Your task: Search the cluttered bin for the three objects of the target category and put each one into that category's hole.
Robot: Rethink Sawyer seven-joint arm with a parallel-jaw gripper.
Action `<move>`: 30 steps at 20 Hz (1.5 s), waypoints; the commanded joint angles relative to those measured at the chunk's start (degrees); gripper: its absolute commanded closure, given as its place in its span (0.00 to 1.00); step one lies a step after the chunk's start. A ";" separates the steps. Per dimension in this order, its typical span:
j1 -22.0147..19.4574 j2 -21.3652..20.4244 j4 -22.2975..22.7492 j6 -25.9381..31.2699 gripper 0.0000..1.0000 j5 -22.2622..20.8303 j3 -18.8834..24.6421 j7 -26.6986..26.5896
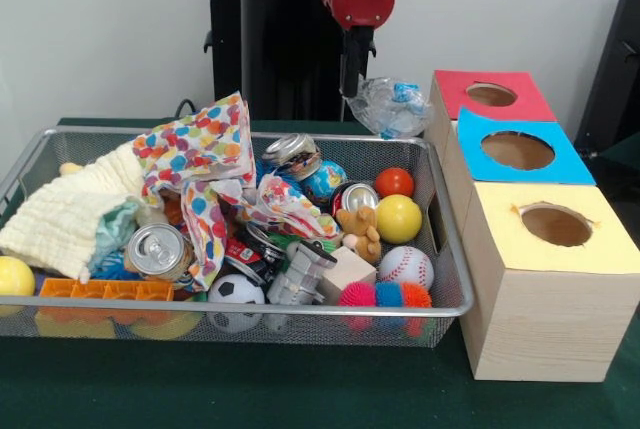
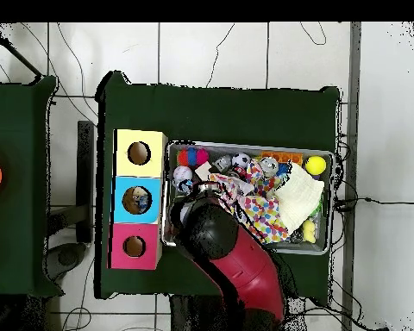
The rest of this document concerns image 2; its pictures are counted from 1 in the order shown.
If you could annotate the large polka dot cloth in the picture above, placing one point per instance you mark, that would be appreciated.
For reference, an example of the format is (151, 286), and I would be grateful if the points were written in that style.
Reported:
(265, 217)

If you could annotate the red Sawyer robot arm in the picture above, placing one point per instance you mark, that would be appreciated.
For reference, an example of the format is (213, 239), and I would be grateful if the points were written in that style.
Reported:
(241, 265)

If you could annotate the wooden box with three holes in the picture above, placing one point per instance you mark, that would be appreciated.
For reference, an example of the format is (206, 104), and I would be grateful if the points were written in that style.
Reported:
(124, 207)

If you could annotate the shallow clear bin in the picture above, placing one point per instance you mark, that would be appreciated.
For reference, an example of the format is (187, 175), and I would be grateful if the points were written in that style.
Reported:
(329, 193)

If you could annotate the white baseball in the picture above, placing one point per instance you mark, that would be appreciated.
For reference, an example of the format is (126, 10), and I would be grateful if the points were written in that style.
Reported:
(183, 173)

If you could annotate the rainbow spiky toy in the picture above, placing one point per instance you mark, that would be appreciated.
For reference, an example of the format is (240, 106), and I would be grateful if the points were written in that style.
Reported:
(193, 156)

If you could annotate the black and white soccer ball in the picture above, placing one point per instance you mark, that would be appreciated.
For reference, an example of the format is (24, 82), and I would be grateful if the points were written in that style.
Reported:
(241, 160)

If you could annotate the crushed silver can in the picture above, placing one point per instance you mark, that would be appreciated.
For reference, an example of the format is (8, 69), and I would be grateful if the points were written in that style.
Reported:
(269, 166)

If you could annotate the cream muslin cloth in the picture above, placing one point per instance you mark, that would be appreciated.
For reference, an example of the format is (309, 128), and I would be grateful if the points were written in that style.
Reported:
(300, 196)

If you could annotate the yellow ball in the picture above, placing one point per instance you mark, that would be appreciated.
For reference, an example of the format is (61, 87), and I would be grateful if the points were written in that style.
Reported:
(316, 165)

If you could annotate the yellow rubber duck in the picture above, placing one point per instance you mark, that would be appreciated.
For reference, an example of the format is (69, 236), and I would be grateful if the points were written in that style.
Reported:
(308, 230)

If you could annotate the black flat panel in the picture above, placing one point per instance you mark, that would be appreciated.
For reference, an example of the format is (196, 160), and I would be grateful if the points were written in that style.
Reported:
(85, 179)

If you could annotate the grey floor stand base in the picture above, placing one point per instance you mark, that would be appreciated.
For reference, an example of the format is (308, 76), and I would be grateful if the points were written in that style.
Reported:
(65, 256)

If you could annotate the green covered side table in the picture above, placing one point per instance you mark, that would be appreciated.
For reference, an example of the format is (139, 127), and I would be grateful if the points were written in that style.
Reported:
(21, 207)

